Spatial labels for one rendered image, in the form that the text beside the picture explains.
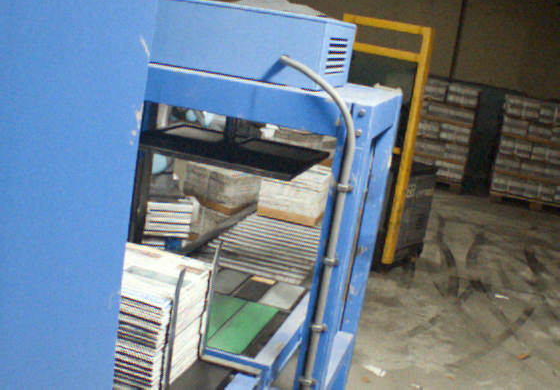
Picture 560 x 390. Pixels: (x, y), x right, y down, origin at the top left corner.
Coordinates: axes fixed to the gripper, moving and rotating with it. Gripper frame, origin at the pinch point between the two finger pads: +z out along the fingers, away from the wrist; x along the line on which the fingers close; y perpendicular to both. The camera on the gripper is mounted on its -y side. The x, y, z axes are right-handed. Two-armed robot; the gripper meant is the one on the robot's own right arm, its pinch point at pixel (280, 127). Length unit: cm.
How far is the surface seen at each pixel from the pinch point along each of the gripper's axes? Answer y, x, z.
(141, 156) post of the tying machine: 19, 84, -40
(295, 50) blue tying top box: -21, 148, 15
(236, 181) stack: 34, -75, -27
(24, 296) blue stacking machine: 8, 333, 25
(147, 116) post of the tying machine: 4, 86, -40
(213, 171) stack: 31, -80, -42
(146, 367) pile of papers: 60, 188, -3
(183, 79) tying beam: -8, 153, -13
